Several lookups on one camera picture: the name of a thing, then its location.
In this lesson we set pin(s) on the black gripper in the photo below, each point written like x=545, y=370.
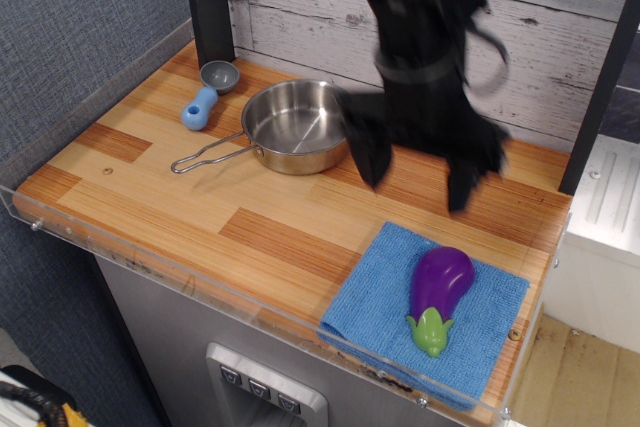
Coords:
x=424, y=108

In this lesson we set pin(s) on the purple toy eggplant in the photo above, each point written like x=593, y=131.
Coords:
x=441, y=278

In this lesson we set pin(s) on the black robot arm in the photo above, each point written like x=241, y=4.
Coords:
x=422, y=32

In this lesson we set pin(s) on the stainless steel pan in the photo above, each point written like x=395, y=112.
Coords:
x=294, y=127

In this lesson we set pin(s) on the white toy sink unit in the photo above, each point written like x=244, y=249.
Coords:
x=593, y=284

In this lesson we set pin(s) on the blue grey measuring scoop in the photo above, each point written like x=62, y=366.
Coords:
x=218, y=78

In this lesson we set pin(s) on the silver dispenser button panel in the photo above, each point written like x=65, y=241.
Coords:
x=251, y=394

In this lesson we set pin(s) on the grey toy fridge cabinet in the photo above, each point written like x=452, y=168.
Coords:
x=171, y=332

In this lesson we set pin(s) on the clear acrylic table guard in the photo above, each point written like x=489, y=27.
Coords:
x=270, y=249

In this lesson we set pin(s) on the yellow tape piece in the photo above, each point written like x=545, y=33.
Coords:
x=68, y=417

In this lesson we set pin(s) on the black vertical post right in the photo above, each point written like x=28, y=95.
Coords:
x=612, y=66

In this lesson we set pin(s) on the black vertical post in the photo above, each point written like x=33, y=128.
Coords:
x=612, y=66
x=212, y=30

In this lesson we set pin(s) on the black vertical post left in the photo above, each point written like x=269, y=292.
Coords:
x=212, y=30

